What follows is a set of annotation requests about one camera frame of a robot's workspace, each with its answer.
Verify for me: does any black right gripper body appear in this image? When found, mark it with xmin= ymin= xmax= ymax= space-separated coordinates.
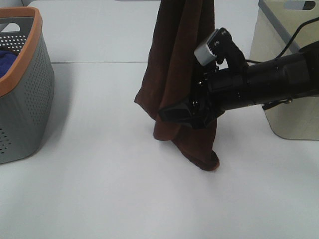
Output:
xmin=189 ymin=67 xmax=225 ymax=129

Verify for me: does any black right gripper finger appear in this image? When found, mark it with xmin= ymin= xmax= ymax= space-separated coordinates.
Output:
xmin=158 ymin=97 xmax=197 ymax=129

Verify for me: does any dark brown towel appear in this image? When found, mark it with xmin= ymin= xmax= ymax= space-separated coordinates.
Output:
xmin=134 ymin=0 xmax=219 ymax=171

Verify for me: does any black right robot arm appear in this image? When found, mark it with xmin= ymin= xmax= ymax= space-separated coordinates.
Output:
xmin=186 ymin=42 xmax=319 ymax=129

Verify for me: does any beige basket with grey rim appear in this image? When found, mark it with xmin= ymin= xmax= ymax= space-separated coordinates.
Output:
xmin=249 ymin=0 xmax=319 ymax=140

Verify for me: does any grey basket with orange rim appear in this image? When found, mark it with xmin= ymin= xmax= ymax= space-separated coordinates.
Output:
xmin=0 ymin=6 xmax=54 ymax=164

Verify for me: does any blue cloth in basket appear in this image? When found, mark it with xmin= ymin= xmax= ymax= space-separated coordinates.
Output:
xmin=0 ymin=50 xmax=18 ymax=77

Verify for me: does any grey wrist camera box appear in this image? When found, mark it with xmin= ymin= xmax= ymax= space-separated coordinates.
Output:
xmin=194 ymin=28 xmax=225 ymax=66

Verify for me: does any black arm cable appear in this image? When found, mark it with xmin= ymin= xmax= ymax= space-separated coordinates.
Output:
xmin=245 ymin=16 xmax=319 ymax=63

